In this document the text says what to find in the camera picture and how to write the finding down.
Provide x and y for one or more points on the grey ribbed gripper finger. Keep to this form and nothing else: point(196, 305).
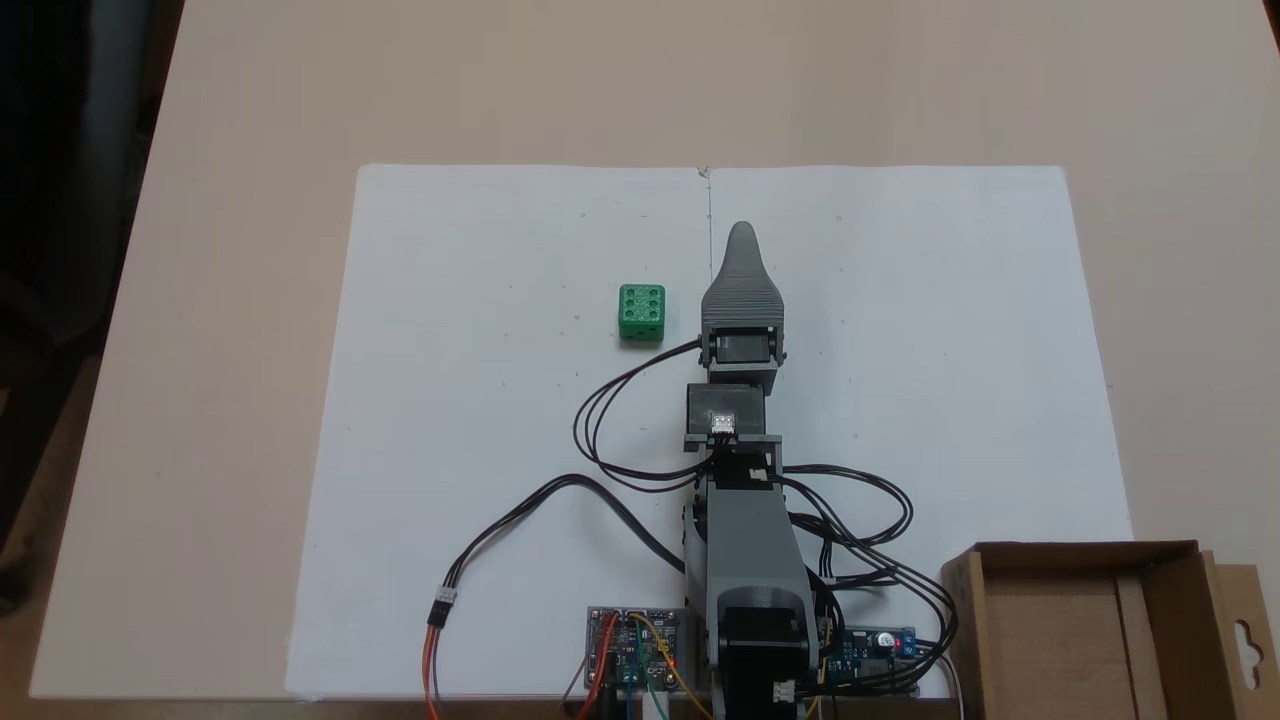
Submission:
point(744, 290)

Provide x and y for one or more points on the green die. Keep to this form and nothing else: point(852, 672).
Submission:
point(641, 308)

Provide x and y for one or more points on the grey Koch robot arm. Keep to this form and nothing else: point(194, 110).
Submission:
point(750, 540)

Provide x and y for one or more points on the white paper sheet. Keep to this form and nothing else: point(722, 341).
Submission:
point(480, 400)
point(950, 350)

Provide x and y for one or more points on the blue power converter board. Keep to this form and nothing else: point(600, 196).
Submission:
point(875, 650)

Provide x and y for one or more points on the brown cardboard box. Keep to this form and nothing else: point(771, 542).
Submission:
point(1060, 640)

